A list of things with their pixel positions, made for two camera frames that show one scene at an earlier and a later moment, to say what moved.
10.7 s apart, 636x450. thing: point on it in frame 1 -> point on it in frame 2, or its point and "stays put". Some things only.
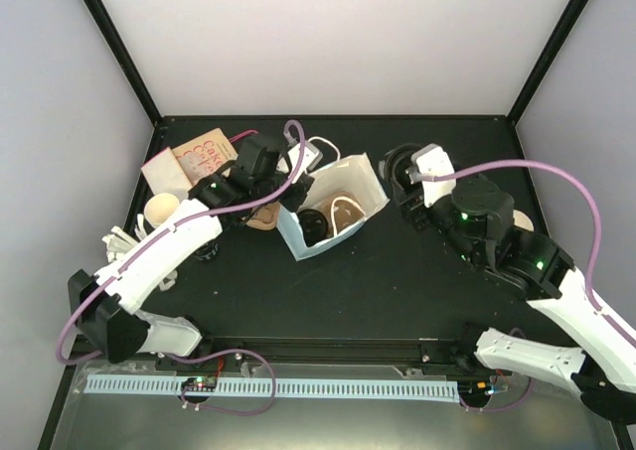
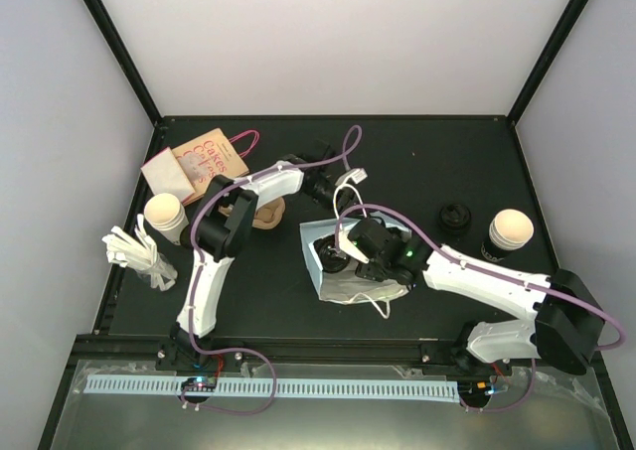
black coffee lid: x=314 y=225 -> x=330 y=259
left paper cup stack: x=160 y=207 stays put
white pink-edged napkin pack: x=164 y=175 stays put
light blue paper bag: x=356 y=177 -> x=346 y=286
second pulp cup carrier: x=265 y=218 stays put
